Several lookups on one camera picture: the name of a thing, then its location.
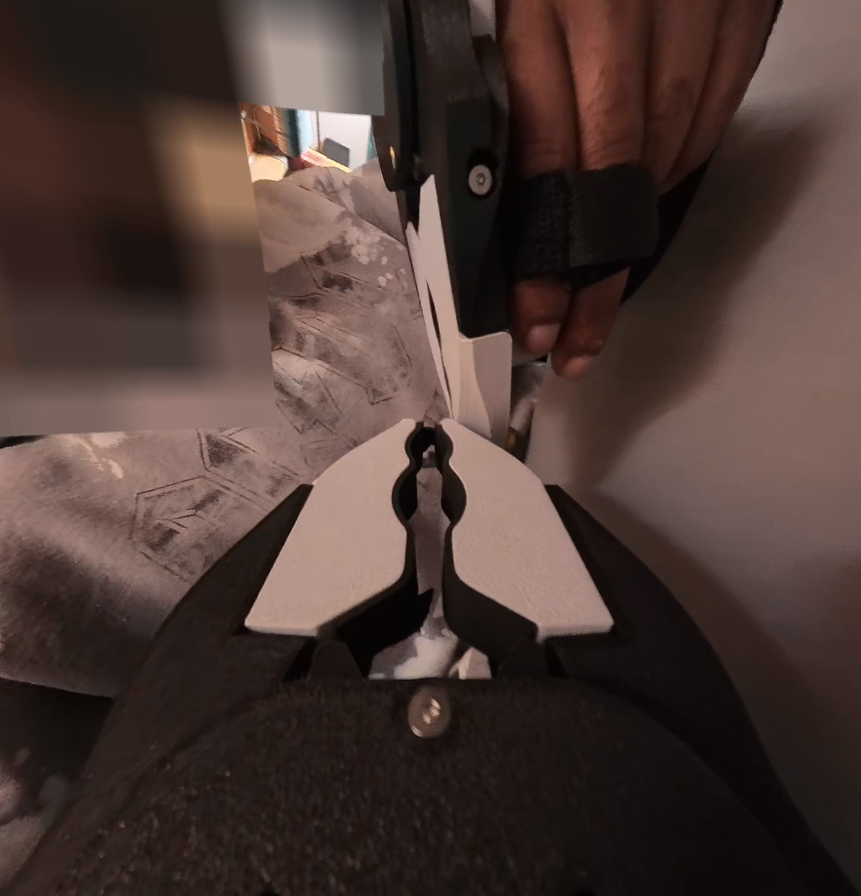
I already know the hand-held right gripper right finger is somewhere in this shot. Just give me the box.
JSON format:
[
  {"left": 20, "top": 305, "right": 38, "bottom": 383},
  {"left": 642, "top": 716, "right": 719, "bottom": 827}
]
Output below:
[{"left": 434, "top": 420, "right": 613, "bottom": 648}]

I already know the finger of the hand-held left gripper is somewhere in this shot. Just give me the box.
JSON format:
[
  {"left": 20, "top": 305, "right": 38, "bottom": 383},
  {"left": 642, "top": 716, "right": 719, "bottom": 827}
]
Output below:
[
  {"left": 442, "top": 331, "right": 515, "bottom": 443},
  {"left": 406, "top": 175, "right": 455, "bottom": 421}
]

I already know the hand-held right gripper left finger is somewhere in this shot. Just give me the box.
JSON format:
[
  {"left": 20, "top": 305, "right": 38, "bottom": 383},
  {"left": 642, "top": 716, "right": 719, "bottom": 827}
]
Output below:
[{"left": 246, "top": 418, "right": 434, "bottom": 645}]

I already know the person's left hand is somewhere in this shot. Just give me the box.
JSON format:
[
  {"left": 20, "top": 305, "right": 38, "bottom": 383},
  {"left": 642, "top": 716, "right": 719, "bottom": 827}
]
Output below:
[{"left": 494, "top": 0, "right": 784, "bottom": 382}]

